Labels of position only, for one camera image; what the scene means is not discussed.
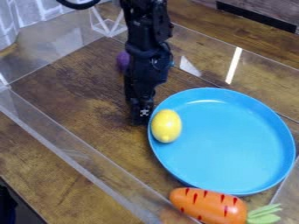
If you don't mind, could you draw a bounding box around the blue plastic plate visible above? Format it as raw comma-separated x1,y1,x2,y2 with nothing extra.
148,87,295,196

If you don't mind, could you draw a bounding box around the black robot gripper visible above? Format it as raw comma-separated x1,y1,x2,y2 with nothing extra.
124,43,173,125

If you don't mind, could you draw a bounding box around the orange toy carrot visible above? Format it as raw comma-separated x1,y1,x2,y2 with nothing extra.
169,187,282,224

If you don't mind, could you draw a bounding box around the clear acrylic enclosure wall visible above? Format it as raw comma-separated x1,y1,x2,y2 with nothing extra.
0,3,299,224

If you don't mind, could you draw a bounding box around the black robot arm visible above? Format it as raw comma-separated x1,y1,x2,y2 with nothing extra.
120,0,173,125

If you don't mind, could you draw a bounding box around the purple toy eggplant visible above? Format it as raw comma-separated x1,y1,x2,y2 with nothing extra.
116,51,129,72

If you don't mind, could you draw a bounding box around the yellow toy lemon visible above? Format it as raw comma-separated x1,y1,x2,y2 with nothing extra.
151,109,183,144

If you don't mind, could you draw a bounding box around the black cable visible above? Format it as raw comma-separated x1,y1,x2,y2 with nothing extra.
55,0,103,11

